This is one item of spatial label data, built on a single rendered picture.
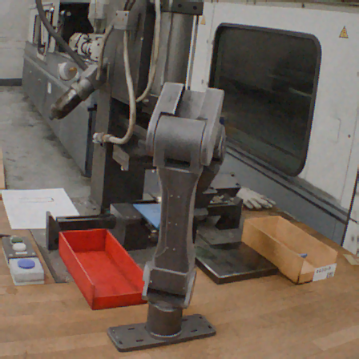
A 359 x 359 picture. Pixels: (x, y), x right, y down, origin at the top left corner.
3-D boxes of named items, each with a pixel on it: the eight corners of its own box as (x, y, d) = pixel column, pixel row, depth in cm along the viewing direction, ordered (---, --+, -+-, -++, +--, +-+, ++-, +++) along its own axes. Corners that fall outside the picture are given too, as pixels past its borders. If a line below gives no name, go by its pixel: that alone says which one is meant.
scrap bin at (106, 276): (91, 310, 95) (92, 284, 93) (58, 254, 115) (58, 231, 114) (147, 304, 100) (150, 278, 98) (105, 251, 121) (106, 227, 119)
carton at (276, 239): (295, 288, 114) (303, 259, 112) (239, 245, 135) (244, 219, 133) (332, 279, 120) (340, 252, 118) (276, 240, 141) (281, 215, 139)
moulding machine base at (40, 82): (19, 90, 910) (23, 41, 882) (69, 90, 953) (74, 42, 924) (80, 185, 437) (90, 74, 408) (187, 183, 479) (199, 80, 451)
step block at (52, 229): (48, 250, 117) (48, 215, 114) (45, 244, 119) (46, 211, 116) (73, 248, 120) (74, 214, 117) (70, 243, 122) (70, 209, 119)
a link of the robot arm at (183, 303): (149, 257, 90) (140, 270, 85) (197, 267, 89) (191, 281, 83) (147, 287, 92) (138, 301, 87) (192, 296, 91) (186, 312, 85)
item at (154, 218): (159, 231, 115) (161, 219, 114) (133, 206, 127) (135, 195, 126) (187, 229, 118) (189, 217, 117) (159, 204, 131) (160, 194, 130)
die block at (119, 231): (122, 251, 122) (124, 223, 120) (108, 234, 130) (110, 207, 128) (195, 244, 131) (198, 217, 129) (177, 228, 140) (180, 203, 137)
